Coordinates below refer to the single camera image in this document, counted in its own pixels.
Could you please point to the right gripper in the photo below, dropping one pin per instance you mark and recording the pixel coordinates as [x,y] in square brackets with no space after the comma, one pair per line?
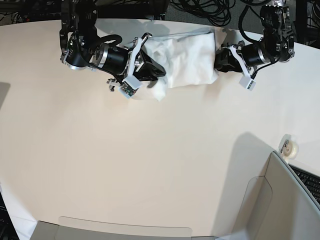
[128,62]

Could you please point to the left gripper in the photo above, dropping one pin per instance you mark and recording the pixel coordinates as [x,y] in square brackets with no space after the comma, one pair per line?
[251,54]

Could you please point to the white printed t-shirt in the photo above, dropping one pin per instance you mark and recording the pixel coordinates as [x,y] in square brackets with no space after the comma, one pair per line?
[188,59]

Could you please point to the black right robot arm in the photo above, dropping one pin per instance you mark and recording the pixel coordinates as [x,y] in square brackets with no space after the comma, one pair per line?
[82,48]

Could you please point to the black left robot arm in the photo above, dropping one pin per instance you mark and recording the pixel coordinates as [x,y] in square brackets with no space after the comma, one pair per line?
[275,46]

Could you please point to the white tape roll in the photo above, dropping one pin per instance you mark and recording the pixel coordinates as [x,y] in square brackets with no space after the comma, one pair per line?
[288,147]

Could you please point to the black keyboard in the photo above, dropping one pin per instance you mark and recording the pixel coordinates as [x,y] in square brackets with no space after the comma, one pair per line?
[311,181]

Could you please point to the beige cardboard box right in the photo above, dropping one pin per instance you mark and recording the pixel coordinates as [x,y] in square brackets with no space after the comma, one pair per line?
[274,205]

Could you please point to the beige cardboard box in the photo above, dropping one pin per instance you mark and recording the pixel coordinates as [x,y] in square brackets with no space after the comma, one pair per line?
[69,228]
[274,205]

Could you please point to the beige cardboard box bottom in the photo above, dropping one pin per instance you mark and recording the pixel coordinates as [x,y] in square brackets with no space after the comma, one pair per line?
[69,228]

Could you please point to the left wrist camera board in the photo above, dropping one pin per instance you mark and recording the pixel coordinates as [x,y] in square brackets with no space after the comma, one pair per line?
[247,82]

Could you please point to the black cable pile floor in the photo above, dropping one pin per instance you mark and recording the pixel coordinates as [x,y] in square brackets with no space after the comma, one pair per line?
[217,12]

